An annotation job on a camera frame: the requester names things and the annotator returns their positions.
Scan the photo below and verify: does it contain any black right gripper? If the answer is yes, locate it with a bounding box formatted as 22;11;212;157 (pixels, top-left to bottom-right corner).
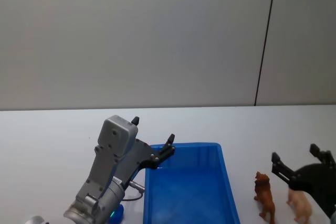
271;143;336;217

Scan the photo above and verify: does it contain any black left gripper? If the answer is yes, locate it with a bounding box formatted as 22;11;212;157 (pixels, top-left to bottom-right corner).
115;116;176;184

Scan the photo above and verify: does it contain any pale pink pig toy figure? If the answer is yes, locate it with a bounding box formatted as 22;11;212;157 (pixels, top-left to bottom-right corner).
286;186;313;223

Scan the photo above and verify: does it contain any brown lion toy figure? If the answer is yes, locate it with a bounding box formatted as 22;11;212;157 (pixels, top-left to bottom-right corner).
253;171;277;224

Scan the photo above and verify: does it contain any blue plastic bin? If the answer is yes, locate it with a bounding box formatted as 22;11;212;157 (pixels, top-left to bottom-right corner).
142;142;241;224

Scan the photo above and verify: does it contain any thin cable with silver plug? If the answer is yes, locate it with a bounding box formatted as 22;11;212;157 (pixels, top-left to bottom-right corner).
122;180;146;202

